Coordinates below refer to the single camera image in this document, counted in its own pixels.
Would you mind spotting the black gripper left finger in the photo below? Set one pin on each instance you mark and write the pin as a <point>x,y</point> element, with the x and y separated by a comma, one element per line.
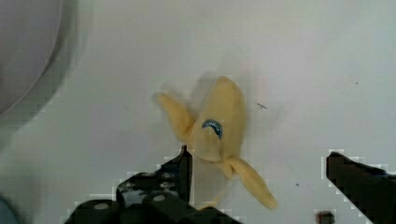
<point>173,178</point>

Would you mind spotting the yellow plush banana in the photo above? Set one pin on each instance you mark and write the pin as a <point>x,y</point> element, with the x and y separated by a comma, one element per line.
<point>217,133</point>

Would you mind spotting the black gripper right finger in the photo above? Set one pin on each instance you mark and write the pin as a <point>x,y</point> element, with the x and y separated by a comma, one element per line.
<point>372,190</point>

